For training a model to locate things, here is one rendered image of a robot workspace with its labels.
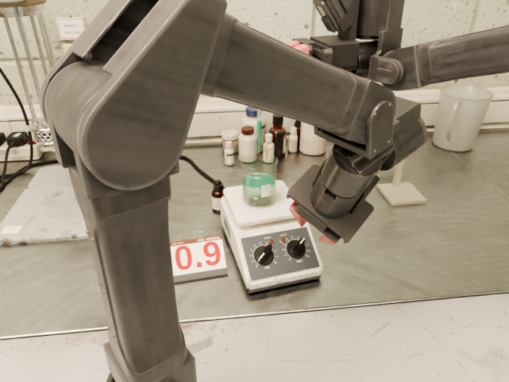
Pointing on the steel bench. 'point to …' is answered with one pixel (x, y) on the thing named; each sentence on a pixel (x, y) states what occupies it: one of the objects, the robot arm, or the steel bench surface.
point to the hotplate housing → (235, 234)
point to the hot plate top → (282, 205)
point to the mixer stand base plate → (45, 211)
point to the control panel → (280, 258)
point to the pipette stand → (401, 190)
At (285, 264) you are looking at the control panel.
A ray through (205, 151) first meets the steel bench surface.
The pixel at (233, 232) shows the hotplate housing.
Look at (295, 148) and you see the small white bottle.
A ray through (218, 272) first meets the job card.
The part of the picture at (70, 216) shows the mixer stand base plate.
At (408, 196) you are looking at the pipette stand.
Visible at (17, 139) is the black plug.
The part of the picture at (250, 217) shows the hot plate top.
